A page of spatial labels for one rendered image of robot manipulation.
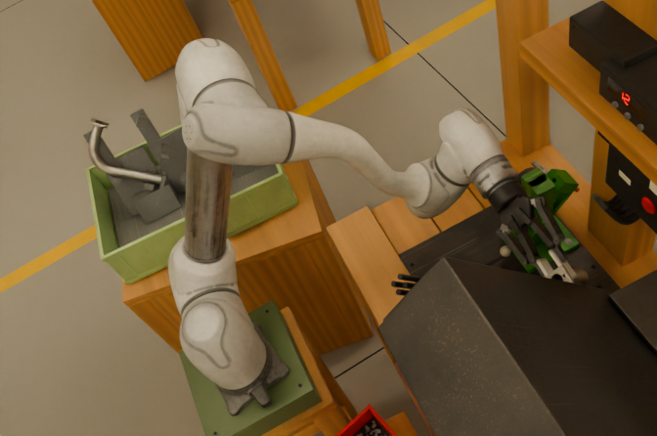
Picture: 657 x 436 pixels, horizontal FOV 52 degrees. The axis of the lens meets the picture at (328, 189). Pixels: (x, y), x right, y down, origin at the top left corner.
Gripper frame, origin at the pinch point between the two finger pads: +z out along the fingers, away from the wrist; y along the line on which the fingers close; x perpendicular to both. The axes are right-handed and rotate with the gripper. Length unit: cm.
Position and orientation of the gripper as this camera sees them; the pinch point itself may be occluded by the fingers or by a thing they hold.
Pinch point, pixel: (556, 269)
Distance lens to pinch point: 143.8
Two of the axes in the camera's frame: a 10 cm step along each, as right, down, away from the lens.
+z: 4.4, 8.0, -4.1
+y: 5.1, -6.0, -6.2
